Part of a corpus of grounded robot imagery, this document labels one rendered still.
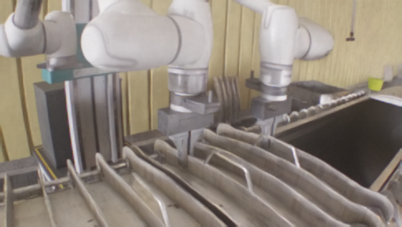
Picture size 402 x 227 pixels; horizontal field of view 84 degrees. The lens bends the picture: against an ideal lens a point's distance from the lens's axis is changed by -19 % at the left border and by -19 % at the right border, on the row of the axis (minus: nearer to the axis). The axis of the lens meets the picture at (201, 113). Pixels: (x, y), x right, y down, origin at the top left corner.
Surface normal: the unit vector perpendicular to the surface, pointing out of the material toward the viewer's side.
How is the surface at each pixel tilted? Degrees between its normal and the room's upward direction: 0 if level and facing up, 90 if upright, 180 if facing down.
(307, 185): 90
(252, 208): 90
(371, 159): 75
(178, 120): 90
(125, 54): 112
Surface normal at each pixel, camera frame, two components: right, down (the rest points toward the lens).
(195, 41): 0.70, 0.29
